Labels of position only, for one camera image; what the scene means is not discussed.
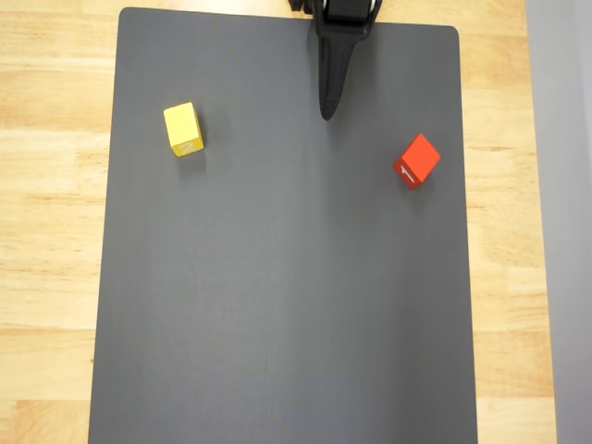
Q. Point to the yellow cube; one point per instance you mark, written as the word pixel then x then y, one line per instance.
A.
pixel 181 125

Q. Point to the red cube with white numeral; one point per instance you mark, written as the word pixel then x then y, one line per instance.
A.
pixel 420 159

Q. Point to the dark grey mat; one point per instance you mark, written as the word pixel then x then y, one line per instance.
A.
pixel 277 277

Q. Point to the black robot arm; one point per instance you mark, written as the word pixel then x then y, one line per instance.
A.
pixel 298 4

